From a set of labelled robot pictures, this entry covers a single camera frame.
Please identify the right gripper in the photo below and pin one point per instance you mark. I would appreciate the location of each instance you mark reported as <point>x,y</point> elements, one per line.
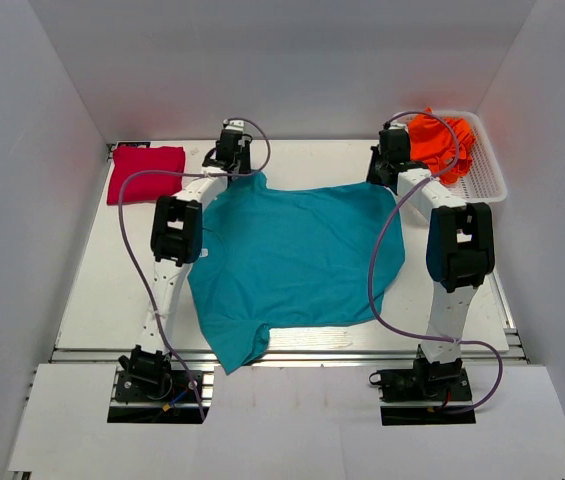
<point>373,176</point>

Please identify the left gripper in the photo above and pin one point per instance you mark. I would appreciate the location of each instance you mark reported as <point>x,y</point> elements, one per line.
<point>246,154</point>

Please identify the teal t-shirt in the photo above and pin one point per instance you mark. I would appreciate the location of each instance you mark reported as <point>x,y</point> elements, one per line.
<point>291,259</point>

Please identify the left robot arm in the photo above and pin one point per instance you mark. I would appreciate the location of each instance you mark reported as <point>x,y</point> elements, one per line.
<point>176,244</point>

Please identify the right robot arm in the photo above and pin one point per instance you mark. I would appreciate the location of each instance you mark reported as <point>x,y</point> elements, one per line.
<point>459,253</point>

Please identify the orange t-shirt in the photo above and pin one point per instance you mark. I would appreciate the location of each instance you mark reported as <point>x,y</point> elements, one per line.
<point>433,145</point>

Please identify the white plastic basket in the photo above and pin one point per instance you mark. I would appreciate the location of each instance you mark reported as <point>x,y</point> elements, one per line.
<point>484,182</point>

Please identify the aluminium table edge rail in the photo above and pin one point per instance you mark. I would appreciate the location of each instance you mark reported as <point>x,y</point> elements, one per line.
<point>288,358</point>

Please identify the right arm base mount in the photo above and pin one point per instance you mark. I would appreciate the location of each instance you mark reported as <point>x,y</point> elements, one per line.
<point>407,401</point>

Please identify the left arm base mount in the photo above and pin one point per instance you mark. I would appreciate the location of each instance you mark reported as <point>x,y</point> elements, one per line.
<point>152,388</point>

